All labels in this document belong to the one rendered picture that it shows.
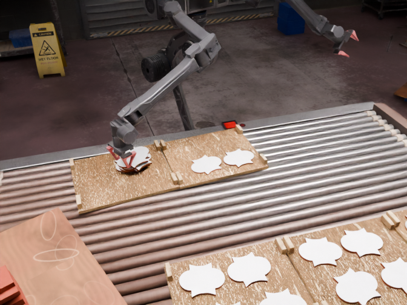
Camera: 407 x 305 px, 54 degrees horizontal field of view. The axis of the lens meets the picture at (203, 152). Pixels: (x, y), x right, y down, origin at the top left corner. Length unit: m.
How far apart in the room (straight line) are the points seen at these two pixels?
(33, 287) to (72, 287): 0.11
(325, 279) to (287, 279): 0.12
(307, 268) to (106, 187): 0.86
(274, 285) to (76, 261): 0.62
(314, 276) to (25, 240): 0.94
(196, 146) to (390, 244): 0.92
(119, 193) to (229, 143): 0.59
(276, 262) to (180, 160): 0.68
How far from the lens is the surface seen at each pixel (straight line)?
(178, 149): 1.89
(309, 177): 1.80
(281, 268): 1.39
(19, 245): 1.44
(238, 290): 1.32
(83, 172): 1.83
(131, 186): 1.70
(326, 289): 1.37
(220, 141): 1.94
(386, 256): 1.52
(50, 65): 5.19
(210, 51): 1.74
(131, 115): 1.64
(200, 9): 2.32
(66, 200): 1.74
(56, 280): 1.29
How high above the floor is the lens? 2.01
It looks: 35 degrees down
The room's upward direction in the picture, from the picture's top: 1 degrees counter-clockwise
